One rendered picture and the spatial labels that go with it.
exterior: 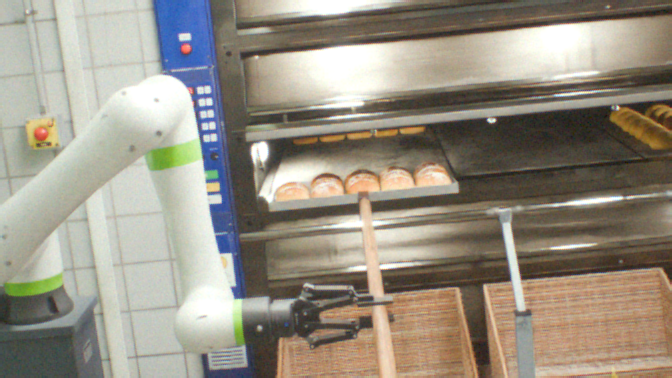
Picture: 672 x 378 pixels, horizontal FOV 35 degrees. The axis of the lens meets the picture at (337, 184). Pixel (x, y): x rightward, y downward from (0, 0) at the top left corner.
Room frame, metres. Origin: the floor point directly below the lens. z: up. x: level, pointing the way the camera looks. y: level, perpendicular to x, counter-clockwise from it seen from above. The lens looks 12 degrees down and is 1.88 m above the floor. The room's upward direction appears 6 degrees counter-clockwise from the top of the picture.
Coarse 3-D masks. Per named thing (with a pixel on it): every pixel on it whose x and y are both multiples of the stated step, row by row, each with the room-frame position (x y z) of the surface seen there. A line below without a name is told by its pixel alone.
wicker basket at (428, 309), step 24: (456, 288) 3.12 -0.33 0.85; (336, 312) 3.12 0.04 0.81; (360, 312) 3.12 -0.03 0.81; (408, 312) 3.11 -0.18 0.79; (432, 312) 3.11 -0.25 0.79; (456, 312) 3.10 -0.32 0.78; (360, 336) 3.10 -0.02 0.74; (408, 336) 3.09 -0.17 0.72; (432, 336) 3.09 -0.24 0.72; (456, 336) 3.09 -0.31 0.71; (288, 360) 3.07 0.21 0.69; (312, 360) 3.09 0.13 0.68; (360, 360) 3.08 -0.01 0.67; (408, 360) 3.07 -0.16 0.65; (432, 360) 3.07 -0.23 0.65; (456, 360) 3.07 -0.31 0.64
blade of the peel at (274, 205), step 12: (444, 168) 3.34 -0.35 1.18; (372, 192) 3.00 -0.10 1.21; (384, 192) 3.00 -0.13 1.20; (396, 192) 3.00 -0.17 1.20; (408, 192) 3.00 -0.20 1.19; (420, 192) 3.00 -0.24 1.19; (432, 192) 3.00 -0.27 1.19; (444, 192) 3.00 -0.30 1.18; (456, 192) 3.00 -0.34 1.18; (276, 204) 3.01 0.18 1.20; (288, 204) 3.01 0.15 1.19; (300, 204) 3.01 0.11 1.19; (312, 204) 3.01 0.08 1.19; (324, 204) 3.01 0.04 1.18; (336, 204) 3.01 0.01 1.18
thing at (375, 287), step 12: (360, 204) 2.87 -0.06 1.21; (372, 228) 2.60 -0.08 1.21; (372, 240) 2.47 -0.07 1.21; (372, 252) 2.36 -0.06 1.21; (372, 264) 2.27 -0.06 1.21; (372, 276) 2.18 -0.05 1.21; (372, 288) 2.11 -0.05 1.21; (372, 312) 1.98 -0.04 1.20; (384, 312) 1.95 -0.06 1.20; (384, 324) 1.88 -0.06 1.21; (384, 336) 1.82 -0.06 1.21; (384, 348) 1.76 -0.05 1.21; (384, 360) 1.70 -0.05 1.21; (384, 372) 1.65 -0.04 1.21; (396, 372) 1.67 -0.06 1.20
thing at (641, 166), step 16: (624, 160) 3.18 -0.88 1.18; (640, 160) 3.17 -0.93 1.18; (656, 160) 3.14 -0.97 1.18; (464, 176) 3.20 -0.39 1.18; (480, 176) 3.18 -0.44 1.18; (496, 176) 3.16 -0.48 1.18; (512, 176) 3.15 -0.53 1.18; (528, 176) 3.15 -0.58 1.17; (544, 176) 3.15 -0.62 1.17; (560, 176) 3.14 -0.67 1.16; (576, 176) 3.14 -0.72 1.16; (592, 176) 3.14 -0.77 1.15; (608, 176) 3.14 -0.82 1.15; (624, 176) 3.14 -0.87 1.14; (464, 192) 3.15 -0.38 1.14
